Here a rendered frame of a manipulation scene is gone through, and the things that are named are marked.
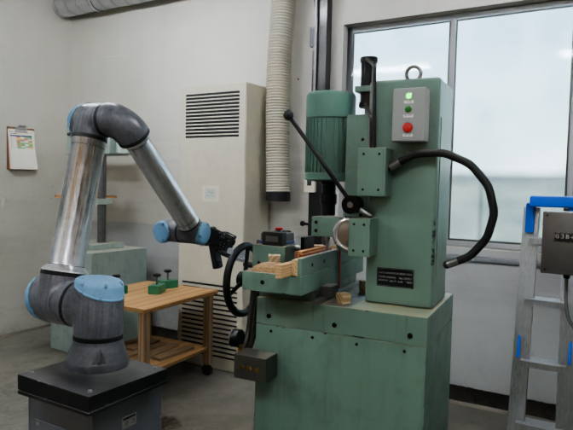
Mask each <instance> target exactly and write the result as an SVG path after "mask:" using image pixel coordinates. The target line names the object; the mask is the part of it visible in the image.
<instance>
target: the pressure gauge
mask: <svg viewBox="0 0 573 430"><path fill-rule="evenodd" d="M244 340H245V333H244V331H243V330H242V329H237V328H233V329H231V331H230V333H229V345H230V346H231V347H237V348H238V352H241V351H243V343H244Z"/></svg>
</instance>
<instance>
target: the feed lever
mask: <svg viewBox="0 0 573 430"><path fill-rule="evenodd" d="M283 117H284V119H285V120H290V121H291V123H292V125H293V126H294V127H295V129H296V130H297V132H298V133H299V135H300V136H301V137H302V138H303V139H304V141H305V142H306V144H307V145H308V147H309V148H310V150H311V151H312V153H313V154H314V155H315V157H316V158H317V159H318V160H319V162H320V163H321V165H322V166H323V168H324V169H325V171H326V172H327V174H328V175H329V177H330V178H331V179H332V180H333V182H334V183H335V184H336V186H337V187H338V189H339V190H340V192H341V193H342V195H343V196H344V199H343V200H342V209H343V210H344V212H346V213H348V214H355V213H359V212H360V213H362V214H363V215H365V216H366V217H368V218H372V217H373V214H371V213H370V212H368V211H366V210H365V209H363V200H362V198H361V197H359V196H357V195H348V194H347V193H346V191H345V190H344V188H343V187H342V185H341V184H340V183H339V181H338V180H337V178H336V177H335V176H334V175H333V173H332V172H331V170H330V169H329V168H328V166H327V164H326V163H325V162H324V160H323V159H322V157H321V156H320V155H319V154H318V153H317V151H316V150H315V148H314V147H313V145H312V144H311V142H310V141H309V139H308V138H307V136H306V135H305V134H304V133H303V131H302V130H301V129H300V127H299V126H298V124H297V123H296V121H295V120H294V119H293V112H292V111H291V110H286V111H285V112H284V114H283Z"/></svg>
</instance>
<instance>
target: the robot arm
mask: <svg viewBox="0 0 573 430"><path fill-rule="evenodd" d="M67 127H69V129H68V130H69V131H70V132H71V134H72V137H71V139H72V141H71V147H70V151H69V155H68V161H67V168H66V173H65V178H64V183H63V187H62V192H61V200H60V205H59V210H58V214H57V219H56V224H55V232H54V237H53V241H52V246H51V250H50V256H49V262H48V263H47V264H46V265H44V266H43V267H41V270H40V274H39V276H37V277H36V278H33V279H32V280H31V281H30V283H29V284H28V286H27V288H26V292H25V295H26V297H25V304H26V308H27V310H28V311H29V313H30V314H31V315H32V316H34V317H36V318H37V319H40V320H42V321H44V322H47V323H57V324H60V325H65V326H69V327H72V344H71V346H70V349H69V351H68V353H67V356H66V359H65V369H66V370H68V371H70V372H73V373H77V374H85V375H98V374H106V373H111V372H115V371H118V370H121V369H124V368H125V367H127V366H128V364H129V355H128V353H127V351H126V348H125V345H124V341H123V332H124V296H125V294H124V283H123V282H122V281H121V280H120V279H118V278H117V277H114V276H105V275H89V273H88V271H87V270H86V269H85V268H84V262H85V258H86V253H87V248H88V243H89V238H90V229H91V225H92V219H93V215H94V210H95V205H96V196H97V191H98V186H99V182H100V176H101V168H102V162H103V158H104V153H105V148H106V146H107V139H108V138H109V137H111V138H112V139H113V140H115V141H116V142H117V144H118V145H119V146H120V147H121V148H123V149H127V150H128V151H129V153H130V155H131V156H132V158H133V159H134V161H135V162H136V164H137V165H138V167H139V168H140V170H141V171H142V173H143V175H144V176H145V178H146V179H147V180H148V182H149V183H150V185H151V186H152V188H153V190H154V191H155V193H156V194H157V196H158V197H159V199H160V200H161V202H162V203H163V205H164V206H165V208H166V210H167V211H168V213H169V214H170V215H171V217H172V219H166V220H160V221H158V222H157V223H156V224H155V225H154V227H153V235H154V238H155V239H156V240H157V241H158V242H160V243H166V242H168V241H171V242H180V243H190V244H196V245H200V246H202V247H203V246H209V250H210V255H211V263H212V268H213V269H219V268H222V267H223V262H222V257H221V255H222V256H224V257H226V258H228V257H229V255H230V254H231V253H232V251H233V250H234V249H235V248H236V247H237V246H236V247H233V245H234V244H235V242H236V237H237V236H236V235H233V234H231V233H229V232H228V231H221V230H218V229H216V227H215V226H212V227H210V225H209V224H208V223H207V222H201V221H200V218H199V217H198V215H197V214H196V213H195V212H194V209H193V208H192V207H191V205H190V204H189V202H188V200H187V198H186V197H185V195H184V193H183V192H182V190H181V189H180V187H179V185H178V184H177V181H176V180H175V178H174V177H173V176H172V174H171V172H170V170H169V169H168V167H167V165H166V164H165V162H164V161H163V159H162V158H161V156H160V154H159V152H158V150H157V149H156V147H155V146H154V145H153V143H152V141H151V139H150V138H149V134H150V130H149V128H148V126H147V124H146V123H145V121H144V120H143V119H142V118H141V117H140V116H139V115H137V114H136V113H135V112H133V111H132V110H130V109H129V108H127V107H125V106H123V105H121V104H118V103H116V102H95V103H92V102H86V103H83V104H78V105H77V106H75V107H73V108H72V109H71V111H70V112H69V114H68V116H67Z"/></svg>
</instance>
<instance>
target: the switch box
mask: <svg viewBox="0 0 573 430"><path fill-rule="evenodd" d="M409 92H410V93H411V94H412V95H413V96H412V98H411V99H407V98H406V94H407V93H409ZM410 100H414V103H404V101H410ZM407 105H409V106H411V107H412V108H413V110H412V112H411V113H406V112H405V111H404V108H405V107H406V106H407ZM429 110H430V90H428V89H427V88H426V87H418V88H402V89H394V90H393V115H392V141H393V142H428V134H429ZM404 114H413V115H414V116H413V117H409V118H403V115H404ZM405 123H410V124H412V126H413V129H412V130H411V131H410V132H405V131H403V129H402V126H403V125H404V124H405ZM402 134H413V136H412V137H403V136H402Z"/></svg>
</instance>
